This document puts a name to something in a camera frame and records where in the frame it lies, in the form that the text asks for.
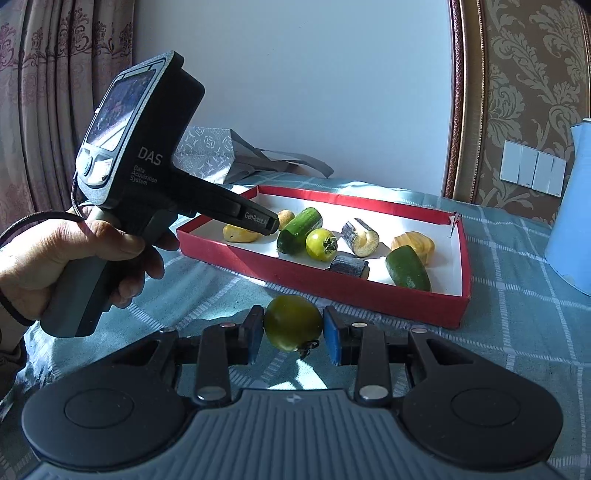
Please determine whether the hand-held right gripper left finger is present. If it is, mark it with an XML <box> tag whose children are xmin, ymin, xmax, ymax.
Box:
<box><xmin>139</xmin><ymin>305</ymin><xmax>266</xmax><ymax>408</ymax></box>

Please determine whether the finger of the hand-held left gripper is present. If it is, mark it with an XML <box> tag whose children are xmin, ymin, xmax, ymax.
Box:
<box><xmin>203</xmin><ymin>185</ymin><xmax>281</xmax><ymax>237</ymax></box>

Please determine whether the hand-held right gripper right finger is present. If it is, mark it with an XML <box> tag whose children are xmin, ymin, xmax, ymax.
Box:
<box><xmin>322</xmin><ymin>306</ymin><xmax>458</xmax><ymax>408</ymax></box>

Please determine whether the yellow ribbed fruit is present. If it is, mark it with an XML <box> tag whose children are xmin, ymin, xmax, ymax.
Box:
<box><xmin>391</xmin><ymin>231</ymin><xmax>435</xmax><ymax>266</ymax></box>
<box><xmin>223</xmin><ymin>224</ymin><xmax>262</xmax><ymax>244</ymax></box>

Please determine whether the green tomato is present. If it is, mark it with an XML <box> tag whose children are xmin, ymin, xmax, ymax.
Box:
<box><xmin>264</xmin><ymin>295</ymin><xmax>324</xmax><ymax>360</ymax></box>
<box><xmin>305</xmin><ymin>228</ymin><xmax>339</xmax><ymax>262</ymax></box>

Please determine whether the long dark green cucumber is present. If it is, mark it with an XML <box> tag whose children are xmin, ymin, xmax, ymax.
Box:
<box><xmin>276</xmin><ymin>208</ymin><xmax>324</xmax><ymax>254</ymax></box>

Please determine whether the red shallow cardboard box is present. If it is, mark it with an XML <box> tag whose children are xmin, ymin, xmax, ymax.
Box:
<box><xmin>177</xmin><ymin>185</ymin><xmax>472</xmax><ymax>329</ymax></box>

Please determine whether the purple sugarcane piece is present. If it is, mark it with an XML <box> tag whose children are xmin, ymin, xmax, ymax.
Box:
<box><xmin>329</xmin><ymin>255</ymin><xmax>370</xmax><ymax>279</ymax></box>
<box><xmin>341</xmin><ymin>218</ymin><xmax>380</xmax><ymax>258</ymax></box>

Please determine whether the short light green cucumber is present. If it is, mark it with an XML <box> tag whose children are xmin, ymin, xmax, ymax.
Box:
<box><xmin>385</xmin><ymin>246</ymin><xmax>432</xmax><ymax>292</ymax></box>

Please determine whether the person's left forearm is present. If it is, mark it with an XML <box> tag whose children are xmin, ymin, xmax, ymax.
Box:
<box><xmin>0</xmin><ymin>295</ymin><xmax>29</xmax><ymax>352</ymax></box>

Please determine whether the person's left hand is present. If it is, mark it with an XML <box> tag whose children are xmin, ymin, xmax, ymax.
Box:
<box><xmin>0</xmin><ymin>205</ymin><xmax>181</xmax><ymax>324</ymax></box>

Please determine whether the grey patterned gift bag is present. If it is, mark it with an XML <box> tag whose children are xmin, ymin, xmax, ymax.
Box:
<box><xmin>173</xmin><ymin>127</ymin><xmax>335</xmax><ymax>195</ymax></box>

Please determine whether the pink patterned curtain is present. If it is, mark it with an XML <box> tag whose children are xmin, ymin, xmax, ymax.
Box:
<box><xmin>0</xmin><ymin>0</ymin><xmax>139</xmax><ymax>222</ymax></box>

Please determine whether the teal checkered tablecloth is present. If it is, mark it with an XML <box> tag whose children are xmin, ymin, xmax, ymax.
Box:
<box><xmin>0</xmin><ymin>173</ymin><xmax>591</xmax><ymax>472</ymax></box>

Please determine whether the black wristband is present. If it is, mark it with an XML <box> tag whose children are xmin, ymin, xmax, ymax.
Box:
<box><xmin>0</xmin><ymin>287</ymin><xmax>37</xmax><ymax>326</ymax></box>

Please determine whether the blue electric kettle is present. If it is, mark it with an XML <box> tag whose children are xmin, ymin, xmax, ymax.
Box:
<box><xmin>544</xmin><ymin>119</ymin><xmax>591</xmax><ymax>296</ymax></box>

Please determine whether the black cable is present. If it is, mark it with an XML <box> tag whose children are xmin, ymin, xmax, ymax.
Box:
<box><xmin>0</xmin><ymin>173</ymin><xmax>93</xmax><ymax>252</ymax></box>

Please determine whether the grey wall switch panel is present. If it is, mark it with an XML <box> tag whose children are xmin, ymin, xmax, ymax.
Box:
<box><xmin>499</xmin><ymin>140</ymin><xmax>568</xmax><ymax>198</ymax></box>

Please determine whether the wooden framed damask wall panel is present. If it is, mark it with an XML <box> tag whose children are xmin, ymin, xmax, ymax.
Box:
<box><xmin>441</xmin><ymin>0</ymin><xmax>591</xmax><ymax>227</ymax></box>

